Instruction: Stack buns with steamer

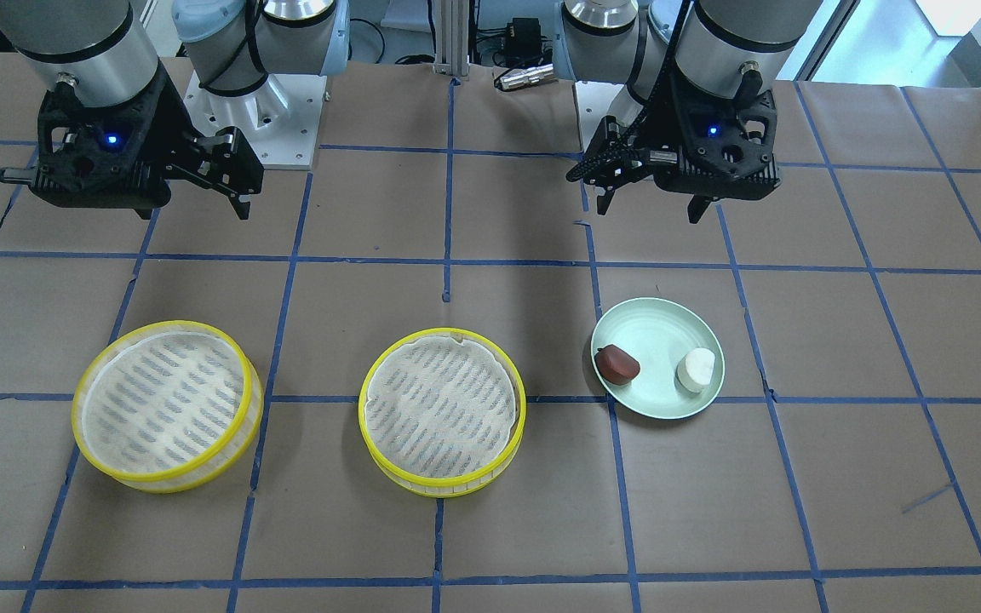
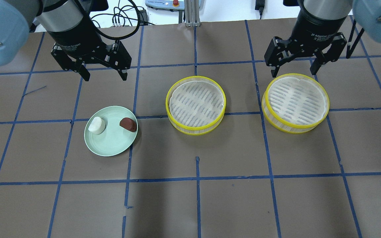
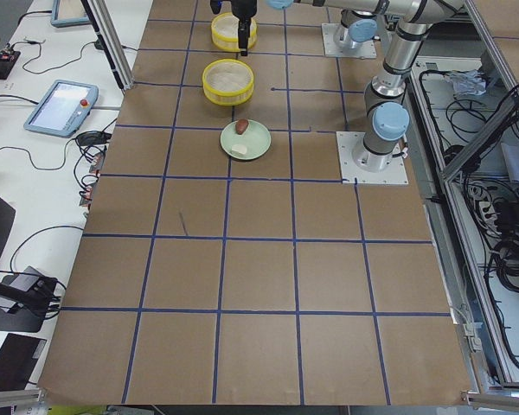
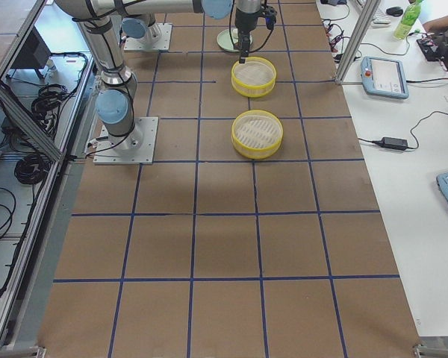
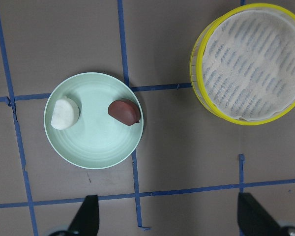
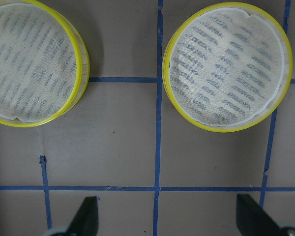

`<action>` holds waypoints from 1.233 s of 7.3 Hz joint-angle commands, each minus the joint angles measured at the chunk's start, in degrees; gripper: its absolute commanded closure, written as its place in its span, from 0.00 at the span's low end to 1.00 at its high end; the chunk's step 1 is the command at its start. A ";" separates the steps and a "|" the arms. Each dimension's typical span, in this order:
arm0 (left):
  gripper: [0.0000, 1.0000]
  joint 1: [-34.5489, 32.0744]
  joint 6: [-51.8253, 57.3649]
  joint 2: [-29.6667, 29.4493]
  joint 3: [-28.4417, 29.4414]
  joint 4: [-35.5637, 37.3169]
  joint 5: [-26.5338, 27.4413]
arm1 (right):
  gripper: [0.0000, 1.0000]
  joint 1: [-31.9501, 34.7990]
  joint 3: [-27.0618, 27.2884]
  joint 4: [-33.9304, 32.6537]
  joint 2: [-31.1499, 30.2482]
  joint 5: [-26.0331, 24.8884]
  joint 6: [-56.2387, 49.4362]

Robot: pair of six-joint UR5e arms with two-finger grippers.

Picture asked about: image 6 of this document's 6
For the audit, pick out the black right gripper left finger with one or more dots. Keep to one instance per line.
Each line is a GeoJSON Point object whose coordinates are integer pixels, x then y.
{"type": "Point", "coordinates": [86, 220]}

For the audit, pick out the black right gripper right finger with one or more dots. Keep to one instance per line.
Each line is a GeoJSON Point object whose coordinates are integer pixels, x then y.
{"type": "Point", "coordinates": [252, 220]}

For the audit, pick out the yellow rimmed bamboo steamer tray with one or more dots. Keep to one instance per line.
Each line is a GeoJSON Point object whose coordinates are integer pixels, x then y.
{"type": "Point", "coordinates": [227, 67]}

